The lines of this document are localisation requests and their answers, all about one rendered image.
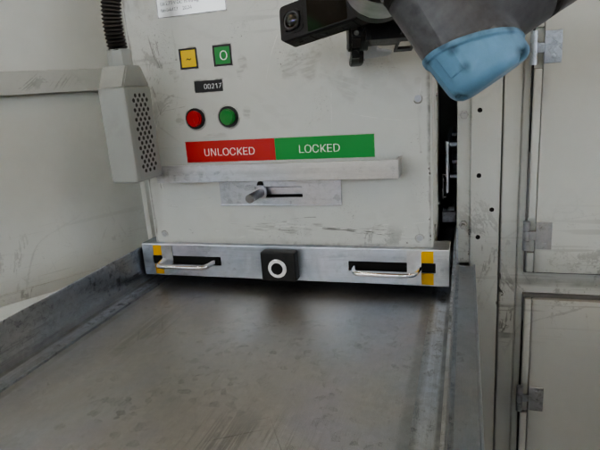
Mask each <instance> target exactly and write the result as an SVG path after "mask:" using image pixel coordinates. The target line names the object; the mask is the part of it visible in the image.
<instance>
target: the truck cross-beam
mask: <svg viewBox="0 0 600 450"><path fill-rule="evenodd" d="M160 245H166V246H171V248H172V254H173V261H174V265H204V264H207V263H209V262H211V261H212V260H214V259H216V260H217V261H218V262H217V263H216V264H214V265H213V266H212V267H210V268H207V269H204V270H175V274H176V275H181V276H203V277H223V278H244V279H262V278H263V273H262V264H261V255H260V253H261V251H262V250H264V249H291V250H297V252H298V263H299V275H300V277H299V279H298V280H306V281H327V282H347V283H369V284H389V285H407V279H403V278H377V277H359V276H355V275H354V274H353V273H352V265H353V264H354V263H356V264H357V268H356V270H357V271H372V272H398V273H407V256H406V251H422V252H433V256H434V263H422V264H421V273H432V274H434V285H422V286H431V287H450V277H451V269H450V259H451V242H450V241H434V246H433V247H405V246H321V245H279V244H237V243H194V242H157V241H156V236H155V237H152V238H151V239H149V240H147V241H146V242H144V243H142V250H143V256H144V262H145V267H146V274H161V275H169V274H164V273H156V267H155V264H156V263H158V262H159V261H160V260H161V259H162V258H163V256H162V255H154V250H153V246H160Z"/></svg>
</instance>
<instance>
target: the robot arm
mask: <svg viewBox="0 0 600 450"><path fill-rule="evenodd" d="M576 1H577V0H297V1H295V2H293V3H291V4H286V5H284V6H282V7H281V8H280V9H279V21H280V36H281V40H282V41H283V42H285V43H287V44H289V45H292V46H294V47H298V46H302V45H305V44H308V43H311V42H313V41H316V40H319V39H322V38H326V37H329V36H332V35H336V34H338V33H341V32H344V31H346V49H347V58H348V61H349V65H350V67H356V66H362V65H363V59H368V58H374V57H381V56H386V55H390V54H391V53H392V50H390V49H384V48H378V46H392V45H395V48H394V52H405V51H412V50H413V49H414V50H415V52H416V53H417V55H418V56H419V57H420V58H421V60H422V65H423V67H424V68H425V70H427V71H430V73H431V74H432V75H433V77H434V78H435V79H436V80H437V82H438V83H439V85H440V86H441V87H442V88H443V89H444V90H445V92H446V93H447V95H448V96H449V97H450V98H452V99H453V100H455V101H465V100H468V99H470V98H472V97H473V96H475V95H477V94H478V93H479V92H481V91H482V90H484V89H485V88H487V87H489V86H490V85H492V84H493V83H495V82H496V81H498V80H499V79H501V78H502V77H503V76H504V75H506V74H507V73H508V72H510V71H512V70H513V69H514V68H516V67H517V66H518V65H520V64H521V63H522V62H523V61H525V60H526V59H527V57H528V56H529V51H530V49H529V45H528V43H527V41H526V40H525V35H526V34H528V33H529V32H531V31H532V30H533V29H535V28H536V27H538V26H539V25H541V24H542V23H544V22H546V21H547V20H549V19H550V18H551V17H553V16H555V15H556V14H557V13H558V12H560V11H561V10H563V9H564V8H566V7H567V6H569V5H571V4H573V3H574V2H576ZM402 41H409V42H410V44H411V45H410V46H399V44H400V42H402Z"/></svg>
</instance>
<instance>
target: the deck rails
mask: <svg viewBox="0 0 600 450"><path fill-rule="evenodd" d="M456 238H457V229H456V230H455V231H454V255H453V269H452V275H451V277H450V287H433V289H432V295H431V300H430V307H429V317H428V323H427V329H426V335H425V340H424V347H423V352H422V358H421V369H420V375H419V380H418V387H417V392H416V398H415V404H414V410H413V416H412V426H411V432H410V438H409V444H408V450H454V402H455V375H456V348H457V322H458V294H459V267H460V264H456ZM171 276H173V275H161V274H146V267H145V262H144V256H143V250H142V246H141V247H140V248H138V249H136V250H134V251H132V252H130V253H128V254H126V255H124V256H122V257H121V258H119V259H117V260H115V261H113V262H110V263H109V264H107V265H105V266H104V267H102V268H100V269H98V270H96V271H93V272H91V273H90V274H88V275H87V276H85V277H83V278H81V279H78V280H76V281H74V282H73V283H71V284H70V285H68V286H66V287H63V288H61V289H59V290H57V291H56V292H54V293H53V294H51V295H49V296H46V297H44V298H42V299H40V300H39V301H37V302H35V303H34V304H31V305H29V306H27V307H25V308H23V309H21V310H20V311H18V312H16V313H14V314H12V315H10V316H8V317H6V318H4V319H3V320H1V321H0V393H1V392H3V391H4V390H6V389H7V388H8V387H10V386H11V385H13V384H14V383H15V382H17V381H18V380H20V379H22V378H23V377H25V376H26V375H28V374H29V373H31V372H32V371H34V370H35V369H36V368H37V367H39V366H40V365H42V364H43V363H45V362H47V361H48V360H50V359H51V358H53V357H54V356H56V355H57V354H59V353H60V352H61V351H62V350H64V349H65V348H67V347H68V346H70V345H72V344H73V343H75V342H76V341H77V340H79V339H80V338H82V337H84V336H85V335H86V334H87V333H89V332H90V331H92V330H93V329H95V328H96V327H98V326H99V325H101V324H102V323H104V322H105V321H107V320H109V319H110V318H112V317H113V316H114V315H115V314H117V313H118V312H120V311H121V310H123V309H124V308H126V307H127V306H129V305H130V304H132V303H134V302H135V301H137V300H138V299H139V298H140V297H141V296H143V295H145V294H146V293H148V292H149V291H151V290H152V289H154V288H156V287H157V286H158V285H160V284H161V283H163V282H164V281H165V280H167V279H168V278H170V277H171Z"/></svg>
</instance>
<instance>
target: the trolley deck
mask: <svg viewBox="0 0 600 450"><path fill-rule="evenodd" d="M432 289H433V287H431V286H410V285H389V284H369V283H347V282H327V281H306V280H297V281H296V282H294V281H274V280H263V279H244V278H223V277H203V276H181V275H173V276H171V277H170V278H168V279H167V280H165V281H164V282H163V283H161V284H160V285H158V286H157V287H155V288H154V289H152V290H151V291H149V292H148V293H146V294H145V295H143V296H141V297H140V298H139V299H138V300H137V301H135V302H134V303H132V304H130V305H129V306H127V307H126V308H124V309H123V310H121V311H120V312H118V313H117V314H115V315H114V316H113V317H112V318H110V319H109V320H107V321H105V322H104V323H102V324H101V325H99V326H98V327H96V328H95V329H93V330H92V331H90V332H89V333H87V334H86V335H85V336H84V337H82V338H80V339H79V340H77V341H76V342H75V343H73V344H72V345H70V346H68V347H67V348H65V349H64V350H62V351H61V352H60V353H59V354H57V355H56V356H54V357H53V358H51V359H50V360H48V361H47V362H45V363H43V364H42V365H40V366H39V367H37V368H36V369H35V370H34V371H32V372H31V373H29V374H28V375H26V376H25V377H23V378H22V379H20V380H18V381H17V382H15V383H14V384H13V385H11V386H10V387H8V388H7V389H6V390H4V391H3V392H1V393H0V450H408V444H409V438H410V432H411V426H412V420H413V410H414V404H415V398H416V392H417V387H418V380H419V375H420V369H421V358H422V352H423V347H424V340H425V335H426V329H427V323H428V317H429V307H430V300H431V295H432ZM454 450H485V447H484V429H483V411H482V393H481V376H480V358H479V323H478V305H477V287H476V270H475V264H473V266H460V267H459V294H458V322H457V348H456V375H455V402H454Z"/></svg>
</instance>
